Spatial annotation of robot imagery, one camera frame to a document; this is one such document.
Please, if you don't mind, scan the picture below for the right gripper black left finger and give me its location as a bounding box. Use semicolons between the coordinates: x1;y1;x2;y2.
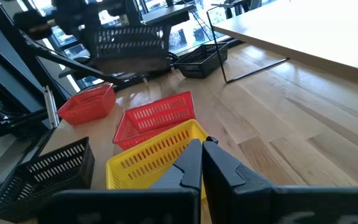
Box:
37;138;203;224

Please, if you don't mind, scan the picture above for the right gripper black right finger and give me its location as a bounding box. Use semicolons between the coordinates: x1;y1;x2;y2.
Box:
202;136;358;224

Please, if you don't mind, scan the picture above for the yellow plastic slotted basket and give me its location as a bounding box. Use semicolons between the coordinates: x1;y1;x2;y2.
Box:
105;119;210;200

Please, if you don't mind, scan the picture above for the black plastic slotted basket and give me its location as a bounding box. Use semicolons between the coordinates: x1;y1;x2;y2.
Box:
173;42;229;79
85;24;173;75
0;136;96;223

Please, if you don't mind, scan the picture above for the red plastic slotted basket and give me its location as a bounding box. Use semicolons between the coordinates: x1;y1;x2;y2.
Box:
112;90;197;151
56;83;117;126

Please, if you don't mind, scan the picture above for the wooden shelf with black legs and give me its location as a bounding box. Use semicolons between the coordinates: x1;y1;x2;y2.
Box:
206;0;358;91

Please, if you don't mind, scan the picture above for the grey desk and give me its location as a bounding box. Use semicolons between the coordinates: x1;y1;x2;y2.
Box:
141;3;197;27

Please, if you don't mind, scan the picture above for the silver frame bracket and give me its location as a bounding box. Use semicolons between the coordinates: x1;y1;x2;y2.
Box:
44;85;59;129

